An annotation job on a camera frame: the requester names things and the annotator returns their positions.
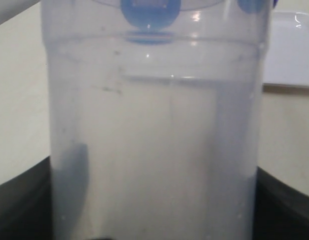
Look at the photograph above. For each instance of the clear plastic tall container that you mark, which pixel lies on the clear plastic tall container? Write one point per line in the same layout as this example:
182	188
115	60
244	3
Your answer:
153	137

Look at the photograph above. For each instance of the white rectangular tray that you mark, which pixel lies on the white rectangular tray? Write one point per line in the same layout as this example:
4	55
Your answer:
287	64

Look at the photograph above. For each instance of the white backdrop curtain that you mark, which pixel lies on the white backdrop curtain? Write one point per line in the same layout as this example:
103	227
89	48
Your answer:
11	8

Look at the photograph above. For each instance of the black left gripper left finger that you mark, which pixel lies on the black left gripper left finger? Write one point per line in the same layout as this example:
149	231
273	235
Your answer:
25	205

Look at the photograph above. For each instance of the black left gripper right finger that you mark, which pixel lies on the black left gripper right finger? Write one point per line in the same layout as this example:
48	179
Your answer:
281	212

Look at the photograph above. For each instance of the blue container lid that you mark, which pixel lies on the blue container lid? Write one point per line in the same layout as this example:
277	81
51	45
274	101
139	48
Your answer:
240	20

